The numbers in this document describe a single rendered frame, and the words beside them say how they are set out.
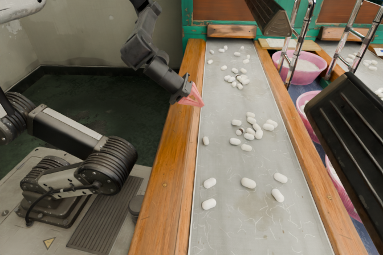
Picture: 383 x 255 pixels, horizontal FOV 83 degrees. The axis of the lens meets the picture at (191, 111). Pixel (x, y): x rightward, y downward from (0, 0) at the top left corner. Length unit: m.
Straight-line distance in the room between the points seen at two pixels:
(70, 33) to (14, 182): 1.92
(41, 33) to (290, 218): 2.82
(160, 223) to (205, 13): 1.22
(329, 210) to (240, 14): 1.16
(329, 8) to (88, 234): 1.61
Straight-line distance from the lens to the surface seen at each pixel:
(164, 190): 0.58
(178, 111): 0.79
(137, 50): 0.60
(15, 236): 1.02
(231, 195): 0.60
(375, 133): 0.29
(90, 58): 2.82
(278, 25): 0.68
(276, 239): 0.58
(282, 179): 0.65
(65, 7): 2.71
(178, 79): 0.62
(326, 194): 0.65
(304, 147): 0.74
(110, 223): 0.90
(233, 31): 1.43
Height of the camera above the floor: 1.25
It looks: 37 degrees down
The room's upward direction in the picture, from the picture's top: straight up
